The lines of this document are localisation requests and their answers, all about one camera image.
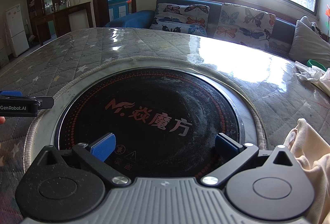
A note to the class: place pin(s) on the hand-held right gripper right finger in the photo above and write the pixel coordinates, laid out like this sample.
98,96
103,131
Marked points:
226,146

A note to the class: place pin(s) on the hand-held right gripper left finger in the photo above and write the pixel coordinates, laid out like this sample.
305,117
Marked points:
103,148

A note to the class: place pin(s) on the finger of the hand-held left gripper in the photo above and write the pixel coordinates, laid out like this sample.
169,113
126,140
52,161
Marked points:
46,103
11,93

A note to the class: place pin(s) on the cream long-sleeve shirt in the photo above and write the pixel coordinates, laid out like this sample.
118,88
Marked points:
309,151

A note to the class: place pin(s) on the person's left hand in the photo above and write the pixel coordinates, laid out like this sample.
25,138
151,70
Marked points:
1,120

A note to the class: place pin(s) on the white refrigerator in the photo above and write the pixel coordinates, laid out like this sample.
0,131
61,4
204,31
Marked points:
16,30

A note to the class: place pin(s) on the black round induction cooktop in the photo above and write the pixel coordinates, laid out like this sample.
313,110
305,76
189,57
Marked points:
154,100

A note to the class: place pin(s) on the dark wooden sideboard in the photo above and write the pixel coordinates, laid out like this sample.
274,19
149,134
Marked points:
64,20

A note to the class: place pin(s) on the white crumpled plastic bag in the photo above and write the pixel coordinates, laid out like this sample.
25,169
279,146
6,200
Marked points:
308,73

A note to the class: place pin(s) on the pale yellow cloth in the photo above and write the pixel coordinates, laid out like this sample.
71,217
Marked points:
324,83

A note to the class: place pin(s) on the blue white cabinet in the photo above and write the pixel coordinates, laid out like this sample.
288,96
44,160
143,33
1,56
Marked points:
118,7

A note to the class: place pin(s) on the green plastic item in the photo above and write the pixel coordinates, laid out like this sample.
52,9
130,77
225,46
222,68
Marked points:
315,62

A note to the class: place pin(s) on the butterfly print cushion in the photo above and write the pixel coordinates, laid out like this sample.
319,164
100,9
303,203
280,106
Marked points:
180,19
245,25

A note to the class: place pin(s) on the blue sofa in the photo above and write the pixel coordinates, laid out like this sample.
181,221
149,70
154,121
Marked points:
139,17

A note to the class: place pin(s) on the grey cushion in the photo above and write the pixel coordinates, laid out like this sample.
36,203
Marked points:
309,46

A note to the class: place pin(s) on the grey white plush toy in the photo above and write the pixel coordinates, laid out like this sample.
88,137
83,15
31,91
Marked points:
317,29

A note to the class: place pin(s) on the orange artificial flower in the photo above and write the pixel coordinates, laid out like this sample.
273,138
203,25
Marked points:
328,14

